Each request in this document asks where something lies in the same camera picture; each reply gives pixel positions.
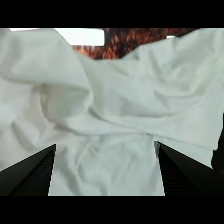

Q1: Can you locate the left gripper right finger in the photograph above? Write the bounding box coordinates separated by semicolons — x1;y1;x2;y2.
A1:
153;140;224;197

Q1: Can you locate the white garment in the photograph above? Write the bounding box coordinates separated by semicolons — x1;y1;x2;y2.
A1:
0;27;224;197

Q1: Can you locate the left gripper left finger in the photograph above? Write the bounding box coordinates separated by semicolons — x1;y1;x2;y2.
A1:
0;143;57;197

